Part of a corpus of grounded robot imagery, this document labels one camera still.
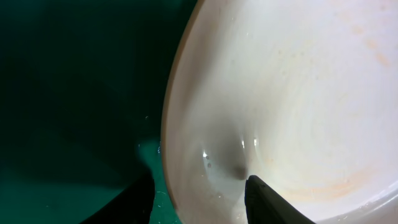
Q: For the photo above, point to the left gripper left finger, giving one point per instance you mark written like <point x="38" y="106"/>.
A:
<point x="132" y="206"/>

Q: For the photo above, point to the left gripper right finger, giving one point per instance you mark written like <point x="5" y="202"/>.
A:
<point x="266" y="206"/>

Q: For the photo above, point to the white plate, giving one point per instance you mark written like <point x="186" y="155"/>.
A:
<point x="301" y="93"/>

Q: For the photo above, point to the blue plastic tray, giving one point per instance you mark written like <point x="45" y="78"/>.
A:
<point x="82" y="91"/>

